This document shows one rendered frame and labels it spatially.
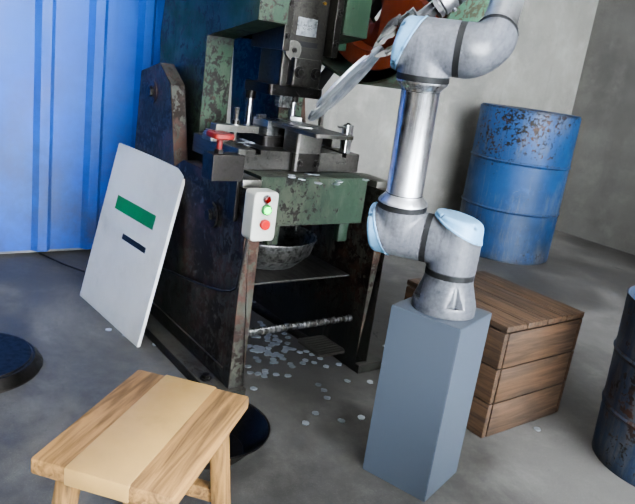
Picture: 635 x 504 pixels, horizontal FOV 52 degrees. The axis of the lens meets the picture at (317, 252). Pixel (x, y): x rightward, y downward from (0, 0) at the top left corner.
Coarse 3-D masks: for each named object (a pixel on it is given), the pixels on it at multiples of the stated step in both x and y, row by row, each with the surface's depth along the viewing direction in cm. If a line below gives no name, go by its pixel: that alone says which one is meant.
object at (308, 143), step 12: (288, 132) 196; (300, 132) 188; (312, 132) 184; (324, 132) 189; (336, 132) 194; (288, 144) 197; (300, 144) 194; (312, 144) 196; (300, 156) 195; (312, 156) 198; (300, 168) 197; (312, 168) 199
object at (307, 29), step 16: (304, 0) 191; (320, 0) 194; (304, 16) 193; (320, 16) 196; (304, 32) 194; (320, 32) 197; (304, 48) 196; (320, 48) 199; (272, 64) 197; (288, 64) 194; (304, 64) 194; (320, 64) 197; (272, 80) 197; (288, 80) 195; (304, 80) 196
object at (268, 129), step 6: (258, 120) 205; (264, 120) 202; (270, 120) 202; (276, 120) 205; (282, 120) 210; (288, 120) 210; (258, 126) 205; (264, 126) 202; (270, 126) 201; (264, 132) 202; (270, 132) 202; (276, 132) 203; (282, 132) 204
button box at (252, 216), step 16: (256, 192) 170; (272, 192) 173; (256, 208) 171; (272, 208) 174; (256, 224) 173; (272, 224) 176; (256, 240) 175; (48, 256) 282; (240, 272) 179; (208, 288) 195
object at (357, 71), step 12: (360, 60) 173; (372, 60) 185; (348, 72) 172; (360, 72) 188; (336, 84) 173; (348, 84) 192; (324, 96) 175; (336, 96) 192; (324, 108) 190; (312, 120) 191
